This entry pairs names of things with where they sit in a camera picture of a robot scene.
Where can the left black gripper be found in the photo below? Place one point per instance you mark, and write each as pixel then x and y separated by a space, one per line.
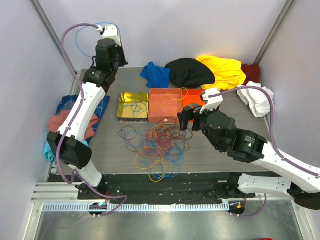
pixel 119 49

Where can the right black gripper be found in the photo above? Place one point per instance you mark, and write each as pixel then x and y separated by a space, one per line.
pixel 188 113

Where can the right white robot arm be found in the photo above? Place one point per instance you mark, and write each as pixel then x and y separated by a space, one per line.
pixel 295 179

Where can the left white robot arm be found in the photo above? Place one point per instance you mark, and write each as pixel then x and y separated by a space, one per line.
pixel 67 141

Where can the orange plastic box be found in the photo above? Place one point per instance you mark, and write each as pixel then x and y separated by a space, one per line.
pixel 189 97

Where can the salmon pink plastic box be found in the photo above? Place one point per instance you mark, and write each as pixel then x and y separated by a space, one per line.
pixel 164 104

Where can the black cloth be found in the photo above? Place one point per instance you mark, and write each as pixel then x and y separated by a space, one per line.
pixel 189 73

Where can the gold metal tin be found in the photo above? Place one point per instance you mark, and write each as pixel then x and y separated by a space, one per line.
pixel 133 107

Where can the yellow cloth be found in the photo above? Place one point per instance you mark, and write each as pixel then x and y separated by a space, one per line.
pixel 228 72

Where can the white cloth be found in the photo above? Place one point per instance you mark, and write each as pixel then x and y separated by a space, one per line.
pixel 257 101

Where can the dark red cloth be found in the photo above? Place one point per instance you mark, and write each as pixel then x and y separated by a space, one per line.
pixel 252 73

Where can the salmon red cloth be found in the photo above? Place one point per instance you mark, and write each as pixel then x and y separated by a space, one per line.
pixel 56 121

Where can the teal cloth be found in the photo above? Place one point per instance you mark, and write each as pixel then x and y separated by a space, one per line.
pixel 47 151

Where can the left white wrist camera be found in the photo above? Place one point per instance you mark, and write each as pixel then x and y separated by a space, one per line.
pixel 110 31

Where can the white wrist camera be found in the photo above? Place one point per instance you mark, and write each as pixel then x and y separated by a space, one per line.
pixel 110 31
pixel 212 99

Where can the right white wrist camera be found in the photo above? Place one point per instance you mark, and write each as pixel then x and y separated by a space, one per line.
pixel 212 99

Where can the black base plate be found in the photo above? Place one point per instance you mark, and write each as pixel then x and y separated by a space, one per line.
pixel 185 188

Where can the white slotted cable duct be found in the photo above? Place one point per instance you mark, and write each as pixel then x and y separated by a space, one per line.
pixel 102 207

